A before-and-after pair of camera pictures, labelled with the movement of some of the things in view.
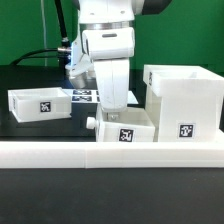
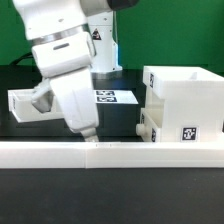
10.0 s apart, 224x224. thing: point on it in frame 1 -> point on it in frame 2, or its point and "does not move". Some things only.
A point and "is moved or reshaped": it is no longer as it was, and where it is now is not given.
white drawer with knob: x=134 y=125 is moved or reshaped
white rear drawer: x=40 y=104 does not move
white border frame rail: x=109 y=154 does not move
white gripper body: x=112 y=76 -> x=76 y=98
